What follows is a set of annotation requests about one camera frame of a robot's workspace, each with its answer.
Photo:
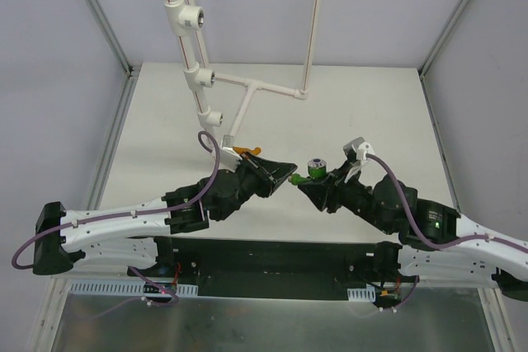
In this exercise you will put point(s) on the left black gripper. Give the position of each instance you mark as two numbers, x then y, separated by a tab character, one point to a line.
261	175

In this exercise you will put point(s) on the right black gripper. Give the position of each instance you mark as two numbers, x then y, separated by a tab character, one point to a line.
331	187

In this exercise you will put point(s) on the green water faucet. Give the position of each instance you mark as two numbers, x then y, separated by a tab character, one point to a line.
317	169

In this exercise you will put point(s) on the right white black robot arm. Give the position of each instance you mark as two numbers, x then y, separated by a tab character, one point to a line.
434	239

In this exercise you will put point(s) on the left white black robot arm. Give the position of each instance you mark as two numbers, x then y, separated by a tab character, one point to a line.
65	238

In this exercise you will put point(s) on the orange water faucet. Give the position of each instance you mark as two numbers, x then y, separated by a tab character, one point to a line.
242	150

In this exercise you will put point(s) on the white pipe assembly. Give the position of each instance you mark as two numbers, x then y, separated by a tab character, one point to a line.
186	20

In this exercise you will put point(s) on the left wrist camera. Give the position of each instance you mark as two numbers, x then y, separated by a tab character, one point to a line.
229	159

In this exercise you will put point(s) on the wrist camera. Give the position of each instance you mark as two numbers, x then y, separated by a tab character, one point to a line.
356	152
229	159

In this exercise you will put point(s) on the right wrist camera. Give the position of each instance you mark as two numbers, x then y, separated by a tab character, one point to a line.
356	152

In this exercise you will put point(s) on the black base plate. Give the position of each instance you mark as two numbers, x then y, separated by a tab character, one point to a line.
320	271

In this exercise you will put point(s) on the right white cable duct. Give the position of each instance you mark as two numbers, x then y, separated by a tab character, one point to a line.
362	295

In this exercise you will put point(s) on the white cable duct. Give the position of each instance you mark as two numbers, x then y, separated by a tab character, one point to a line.
118	288
362	295

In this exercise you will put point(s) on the left white cable duct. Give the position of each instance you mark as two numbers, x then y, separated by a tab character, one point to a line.
118	288

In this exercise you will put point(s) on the right aluminium frame post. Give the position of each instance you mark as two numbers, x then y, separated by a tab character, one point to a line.
442	39

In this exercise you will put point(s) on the aluminium frame post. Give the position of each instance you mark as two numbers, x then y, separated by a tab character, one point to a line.
108	33
442	39

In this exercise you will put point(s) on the left aluminium frame post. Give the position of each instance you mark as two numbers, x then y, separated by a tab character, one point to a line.
108	33

